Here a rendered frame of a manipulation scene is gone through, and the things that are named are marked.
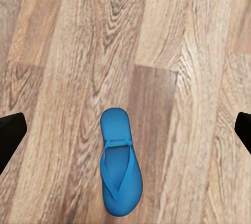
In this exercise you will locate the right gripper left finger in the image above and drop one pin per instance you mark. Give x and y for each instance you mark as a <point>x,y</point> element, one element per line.
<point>12,130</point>

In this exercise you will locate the sandal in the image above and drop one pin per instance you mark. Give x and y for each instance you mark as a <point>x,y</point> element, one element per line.
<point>122,184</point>

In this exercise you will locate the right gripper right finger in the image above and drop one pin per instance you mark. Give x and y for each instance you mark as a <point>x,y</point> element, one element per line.
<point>243,129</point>

